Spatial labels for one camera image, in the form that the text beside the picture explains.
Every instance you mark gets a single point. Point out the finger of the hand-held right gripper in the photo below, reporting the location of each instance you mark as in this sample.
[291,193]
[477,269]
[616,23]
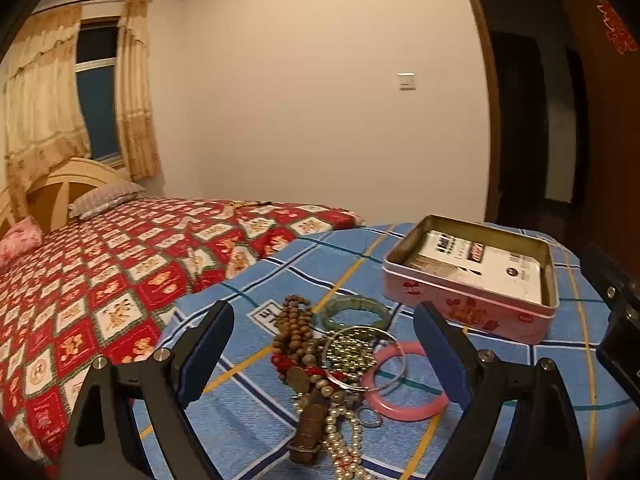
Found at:
[612,285]

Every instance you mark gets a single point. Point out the cream wooden headboard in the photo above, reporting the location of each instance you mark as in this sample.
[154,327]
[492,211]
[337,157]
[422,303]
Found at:
[55,185]

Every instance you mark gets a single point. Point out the window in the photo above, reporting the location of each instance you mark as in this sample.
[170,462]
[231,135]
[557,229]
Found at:
[97,100]

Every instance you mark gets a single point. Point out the pink pillow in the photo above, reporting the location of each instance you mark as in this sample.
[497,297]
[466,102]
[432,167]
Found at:
[17,240]

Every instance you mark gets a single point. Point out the blue plaid cloth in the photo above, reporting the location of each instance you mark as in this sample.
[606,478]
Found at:
[300,270]

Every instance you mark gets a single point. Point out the narrow beige floral curtain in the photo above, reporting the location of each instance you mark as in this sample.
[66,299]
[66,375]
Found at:
[137,100]

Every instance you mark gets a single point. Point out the wooden door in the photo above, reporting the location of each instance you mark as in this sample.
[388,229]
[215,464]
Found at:
[610,160]

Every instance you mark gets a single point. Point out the wooden door frame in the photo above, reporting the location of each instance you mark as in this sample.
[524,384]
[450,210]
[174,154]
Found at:
[487,85]

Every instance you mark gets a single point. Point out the red patterned bedspread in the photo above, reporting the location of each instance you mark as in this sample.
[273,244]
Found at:
[125,270]

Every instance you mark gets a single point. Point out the pink floral tin box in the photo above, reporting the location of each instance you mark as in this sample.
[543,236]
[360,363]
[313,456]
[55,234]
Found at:
[450,306]

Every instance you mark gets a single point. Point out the white light switch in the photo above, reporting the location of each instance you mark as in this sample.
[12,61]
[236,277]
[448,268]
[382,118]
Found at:
[406,80]

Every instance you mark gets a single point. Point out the wide beige floral curtain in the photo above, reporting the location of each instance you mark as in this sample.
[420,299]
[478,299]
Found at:
[40,100]

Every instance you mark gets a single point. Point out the thin silver bangle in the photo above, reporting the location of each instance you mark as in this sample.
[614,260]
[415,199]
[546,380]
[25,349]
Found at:
[404,362]

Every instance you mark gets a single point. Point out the curtain rod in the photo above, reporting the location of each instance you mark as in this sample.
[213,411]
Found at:
[100,1]

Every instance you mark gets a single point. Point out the striped pillow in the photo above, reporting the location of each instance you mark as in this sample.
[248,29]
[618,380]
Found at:
[105,197]

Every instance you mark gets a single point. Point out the pink bangle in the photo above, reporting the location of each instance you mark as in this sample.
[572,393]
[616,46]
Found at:
[395,410]

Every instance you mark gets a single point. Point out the red paper door decoration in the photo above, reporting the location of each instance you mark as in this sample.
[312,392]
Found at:
[615,22]

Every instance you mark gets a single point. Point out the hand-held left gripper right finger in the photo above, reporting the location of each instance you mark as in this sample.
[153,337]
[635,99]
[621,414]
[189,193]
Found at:
[445,360]

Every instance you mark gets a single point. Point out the printed paper lining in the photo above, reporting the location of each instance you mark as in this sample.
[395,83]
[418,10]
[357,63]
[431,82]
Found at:
[500,270]

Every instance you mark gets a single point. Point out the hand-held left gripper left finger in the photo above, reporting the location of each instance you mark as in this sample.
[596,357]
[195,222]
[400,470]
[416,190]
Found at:
[192,375]

